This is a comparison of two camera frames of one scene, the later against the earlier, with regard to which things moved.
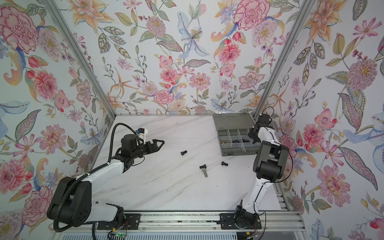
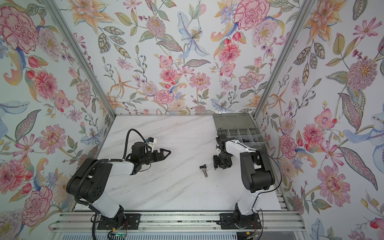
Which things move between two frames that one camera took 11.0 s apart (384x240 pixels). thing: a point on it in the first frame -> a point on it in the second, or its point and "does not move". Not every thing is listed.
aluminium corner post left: (83, 56) does not move
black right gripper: (252, 133) -> (217, 163)
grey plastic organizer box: (232, 129) does not move
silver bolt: (204, 170) does not move
